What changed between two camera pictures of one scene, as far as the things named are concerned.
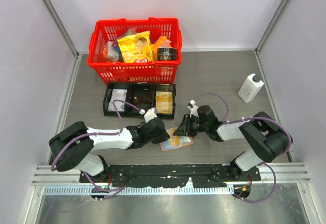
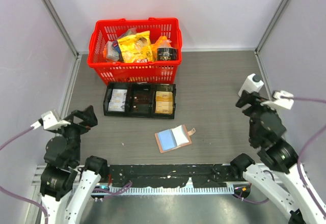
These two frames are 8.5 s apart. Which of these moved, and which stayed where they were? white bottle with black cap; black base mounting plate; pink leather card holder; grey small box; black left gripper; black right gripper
Moved: black left gripper; black right gripper
Stayed: black base mounting plate; white bottle with black cap; grey small box; pink leather card holder
